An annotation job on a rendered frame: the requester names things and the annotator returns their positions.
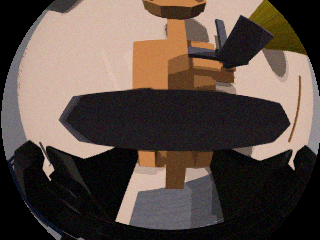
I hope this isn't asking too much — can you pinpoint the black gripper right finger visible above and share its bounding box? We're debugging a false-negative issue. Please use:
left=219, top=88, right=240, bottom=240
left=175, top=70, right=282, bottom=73
left=209, top=149, right=293, bottom=221

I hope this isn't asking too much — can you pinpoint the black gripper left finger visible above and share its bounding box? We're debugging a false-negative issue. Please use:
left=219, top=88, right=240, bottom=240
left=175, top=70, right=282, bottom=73
left=45, top=145, right=139, bottom=220

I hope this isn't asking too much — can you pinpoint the grey cylinder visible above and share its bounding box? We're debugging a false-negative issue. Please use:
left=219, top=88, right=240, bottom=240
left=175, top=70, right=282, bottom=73
left=47, top=0, right=77, bottom=13

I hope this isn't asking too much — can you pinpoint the yellow tapered cup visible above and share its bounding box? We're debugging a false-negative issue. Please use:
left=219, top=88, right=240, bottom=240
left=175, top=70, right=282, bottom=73
left=249, top=0, right=308, bottom=56

